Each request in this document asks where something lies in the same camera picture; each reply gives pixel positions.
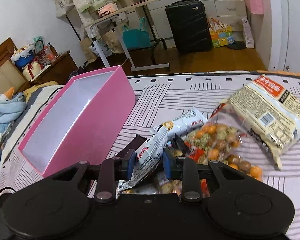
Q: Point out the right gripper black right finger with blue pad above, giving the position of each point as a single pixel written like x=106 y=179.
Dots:
x=183 y=169

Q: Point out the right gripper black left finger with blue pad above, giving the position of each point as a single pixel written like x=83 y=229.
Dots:
x=111 y=171

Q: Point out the black snack packet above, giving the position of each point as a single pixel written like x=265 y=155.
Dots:
x=134 y=144

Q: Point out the white snack bar packet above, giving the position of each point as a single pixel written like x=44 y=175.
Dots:
x=185 y=123
x=148 y=156

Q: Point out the clear bag of coated nuts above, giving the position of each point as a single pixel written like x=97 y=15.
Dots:
x=224 y=138

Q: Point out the pink storage box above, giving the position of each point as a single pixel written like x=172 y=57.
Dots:
x=81 y=123

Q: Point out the striped bed sheet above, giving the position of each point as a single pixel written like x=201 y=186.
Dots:
x=234 y=205

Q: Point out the cream instant noodle multipack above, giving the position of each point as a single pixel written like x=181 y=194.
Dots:
x=269 y=112

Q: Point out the wooden nightstand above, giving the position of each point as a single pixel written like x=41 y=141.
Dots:
x=59 y=70

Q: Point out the brown paper bag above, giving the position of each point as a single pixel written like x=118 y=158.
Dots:
x=85 y=45

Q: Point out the blue goose plush toy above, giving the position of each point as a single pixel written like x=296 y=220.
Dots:
x=11 y=109

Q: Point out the cream red bag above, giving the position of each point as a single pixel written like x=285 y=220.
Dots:
x=31 y=70

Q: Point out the teal tote bag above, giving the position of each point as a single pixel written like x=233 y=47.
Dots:
x=137 y=38

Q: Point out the colourful gift bag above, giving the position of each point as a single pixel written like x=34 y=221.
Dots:
x=220 y=33

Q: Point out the tall pink white package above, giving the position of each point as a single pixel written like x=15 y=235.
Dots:
x=248 y=37

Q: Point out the wooden headboard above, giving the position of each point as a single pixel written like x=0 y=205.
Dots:
x=10 y=75

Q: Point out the black suitcase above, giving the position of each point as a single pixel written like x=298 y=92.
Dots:
x=189 y=26

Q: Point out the white canvas tote bag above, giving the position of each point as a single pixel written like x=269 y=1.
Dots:
x=63 y=7

